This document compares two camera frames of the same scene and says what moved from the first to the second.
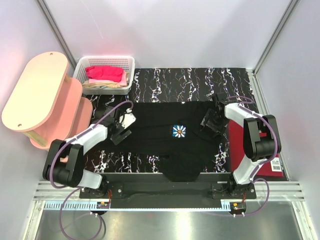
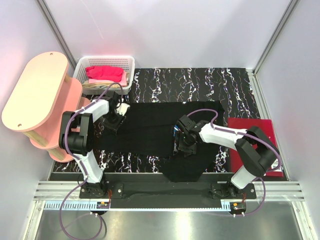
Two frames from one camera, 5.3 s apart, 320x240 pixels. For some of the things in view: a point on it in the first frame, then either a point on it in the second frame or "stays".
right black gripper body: [218, 124] to [185, 144]
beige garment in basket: [86, 84] stays
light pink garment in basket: [122, 82] stays
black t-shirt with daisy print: [172, 131] stays
